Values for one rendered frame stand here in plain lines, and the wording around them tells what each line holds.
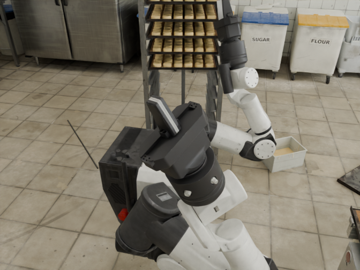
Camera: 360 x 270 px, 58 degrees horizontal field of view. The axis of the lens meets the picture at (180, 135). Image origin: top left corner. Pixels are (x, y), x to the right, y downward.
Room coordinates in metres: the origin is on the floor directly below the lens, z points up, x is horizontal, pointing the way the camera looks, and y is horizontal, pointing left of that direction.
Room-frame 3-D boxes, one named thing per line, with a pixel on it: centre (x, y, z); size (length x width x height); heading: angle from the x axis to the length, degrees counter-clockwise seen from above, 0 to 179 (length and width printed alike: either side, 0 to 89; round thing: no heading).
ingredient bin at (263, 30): (4.15, -1.05, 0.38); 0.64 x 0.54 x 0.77; 167
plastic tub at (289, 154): (2.15, -0.84, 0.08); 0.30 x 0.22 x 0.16; 108
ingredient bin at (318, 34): (4.02, -1.69, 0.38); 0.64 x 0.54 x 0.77; 166
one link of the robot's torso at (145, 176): (0.77, 0.06, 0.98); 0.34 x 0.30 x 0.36; 166
